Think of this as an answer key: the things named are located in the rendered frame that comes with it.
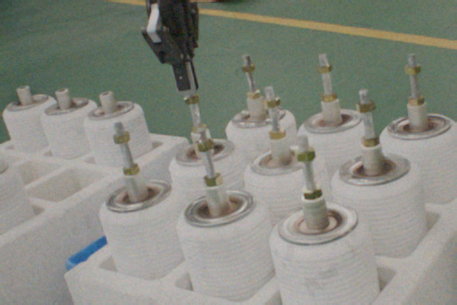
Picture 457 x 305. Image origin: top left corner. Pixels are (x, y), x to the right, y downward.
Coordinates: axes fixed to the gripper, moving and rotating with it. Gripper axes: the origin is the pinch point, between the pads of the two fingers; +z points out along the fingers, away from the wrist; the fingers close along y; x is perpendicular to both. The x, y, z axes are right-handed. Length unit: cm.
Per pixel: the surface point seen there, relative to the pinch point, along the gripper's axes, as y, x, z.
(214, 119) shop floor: 83, 30, 35
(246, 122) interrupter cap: 9.1, -3.1, 9.8
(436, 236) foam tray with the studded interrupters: -11.0, -27.7, 17.2
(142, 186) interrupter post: -11.4, 3.3, 8.7
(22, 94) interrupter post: 30, 44, 8
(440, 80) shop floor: 96, -26, 35
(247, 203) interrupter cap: -14.9, -9.6, 9.9
